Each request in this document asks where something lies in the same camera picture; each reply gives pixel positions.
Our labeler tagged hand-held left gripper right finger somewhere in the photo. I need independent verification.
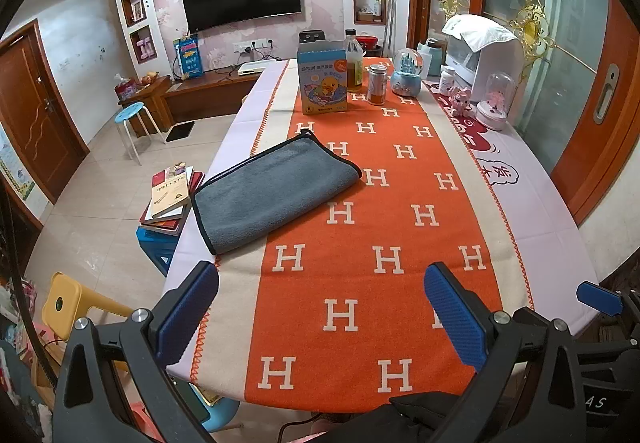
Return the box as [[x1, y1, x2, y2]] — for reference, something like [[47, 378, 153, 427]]
[[423, 261, 592, 443]]

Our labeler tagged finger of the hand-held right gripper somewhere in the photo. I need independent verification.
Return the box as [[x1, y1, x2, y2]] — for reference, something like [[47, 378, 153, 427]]
[[576, 281, 640, 324]]

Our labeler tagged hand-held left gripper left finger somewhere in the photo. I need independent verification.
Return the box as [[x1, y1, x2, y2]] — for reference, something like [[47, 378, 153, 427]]
[[52, 260, 221, 443]]

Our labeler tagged grey towel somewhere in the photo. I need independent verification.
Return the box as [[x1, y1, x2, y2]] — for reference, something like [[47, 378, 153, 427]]
[[190, 131, 363, 256]]

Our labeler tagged stack of books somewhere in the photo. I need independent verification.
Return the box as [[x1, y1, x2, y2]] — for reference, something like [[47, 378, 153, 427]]
[[138, 166, 206, 237]]

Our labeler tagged light blue plastic stool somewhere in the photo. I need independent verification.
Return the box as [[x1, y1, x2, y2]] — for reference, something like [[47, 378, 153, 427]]
[[199, 397, 242, 435]]

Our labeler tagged orange printed blanket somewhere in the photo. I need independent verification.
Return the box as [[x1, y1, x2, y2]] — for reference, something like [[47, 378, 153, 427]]
[[189, 56, 537, 410]]

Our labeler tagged yellow chair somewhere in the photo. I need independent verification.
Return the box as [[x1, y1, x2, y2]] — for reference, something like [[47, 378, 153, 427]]
[[40, 272, 135, 345]]

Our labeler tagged white tablecloth with red print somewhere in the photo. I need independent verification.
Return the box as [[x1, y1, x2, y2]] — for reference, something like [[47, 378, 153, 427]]
[[164, 56, 602, 381]]

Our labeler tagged black floor mat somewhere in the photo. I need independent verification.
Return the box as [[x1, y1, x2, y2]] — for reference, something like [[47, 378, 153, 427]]
[[164, 121, 195, 143]]

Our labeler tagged round blue stool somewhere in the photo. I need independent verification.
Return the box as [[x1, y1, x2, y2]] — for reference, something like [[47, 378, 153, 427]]
[[113, 102, 168, 166]]

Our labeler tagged wooden television cabinet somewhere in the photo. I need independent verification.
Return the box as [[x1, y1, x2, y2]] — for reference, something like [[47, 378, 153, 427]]
[[117, 67, 262, 134]]

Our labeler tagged pink figurine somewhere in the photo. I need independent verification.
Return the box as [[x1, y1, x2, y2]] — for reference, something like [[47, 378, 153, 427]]
[[448, 86, 474, 116]]

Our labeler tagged glass dome music box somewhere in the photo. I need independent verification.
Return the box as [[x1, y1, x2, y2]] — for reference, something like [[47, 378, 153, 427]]
[[474, 72, 517, 132]]

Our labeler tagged pink tissue pack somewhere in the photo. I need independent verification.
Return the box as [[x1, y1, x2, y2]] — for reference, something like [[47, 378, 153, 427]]
[[115, 74, 140, 100]]

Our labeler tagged small white bottle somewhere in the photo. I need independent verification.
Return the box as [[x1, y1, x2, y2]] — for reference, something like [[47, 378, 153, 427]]
[[438, 66, 457, 96]]

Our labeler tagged blue printed package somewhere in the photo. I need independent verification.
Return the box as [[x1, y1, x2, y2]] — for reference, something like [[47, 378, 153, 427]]
[[172, 36, 204, 80]]

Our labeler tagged glass jar with metal lid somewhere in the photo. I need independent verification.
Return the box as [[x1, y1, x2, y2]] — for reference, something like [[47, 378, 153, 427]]
[[367, 64, 389, 106]]

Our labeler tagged wooden door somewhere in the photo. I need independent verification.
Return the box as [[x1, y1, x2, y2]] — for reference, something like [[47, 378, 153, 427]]
[[0, 20, 91, 204]]

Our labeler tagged blue snow globe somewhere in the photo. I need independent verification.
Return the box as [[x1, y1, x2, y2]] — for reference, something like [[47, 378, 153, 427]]
[[390, 48, 425, 98]]

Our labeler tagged blue box with duck print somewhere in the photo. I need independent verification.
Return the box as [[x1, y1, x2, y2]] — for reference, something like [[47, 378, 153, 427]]
[[296, 43, 350, 116]]

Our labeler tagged light blue jug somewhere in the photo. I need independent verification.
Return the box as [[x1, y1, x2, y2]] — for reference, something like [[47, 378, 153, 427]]
[[416, 38, 444, 79]]

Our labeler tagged white countertop appliance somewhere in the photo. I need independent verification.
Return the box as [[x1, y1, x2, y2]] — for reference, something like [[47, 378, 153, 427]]
[[440, 14, 521, 92]]

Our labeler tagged oil bottle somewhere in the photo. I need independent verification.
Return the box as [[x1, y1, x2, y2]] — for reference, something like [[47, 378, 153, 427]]
[[344, 29, 365, 92]]

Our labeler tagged wooden sliding door frame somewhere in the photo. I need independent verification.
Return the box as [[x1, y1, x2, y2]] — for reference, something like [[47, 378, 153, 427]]
[[549, 0, 640, 225]]

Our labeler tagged wall poster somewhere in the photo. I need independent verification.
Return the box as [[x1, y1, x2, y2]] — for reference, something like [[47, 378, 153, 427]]
[[0, 122, 36, 202]]

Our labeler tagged wall socket strip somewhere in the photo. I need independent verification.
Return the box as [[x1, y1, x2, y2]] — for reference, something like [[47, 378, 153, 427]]
[[233, 38, 274, 53]]

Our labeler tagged mop handle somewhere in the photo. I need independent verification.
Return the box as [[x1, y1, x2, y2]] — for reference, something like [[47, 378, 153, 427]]
[[382, 0, 399, 60]]

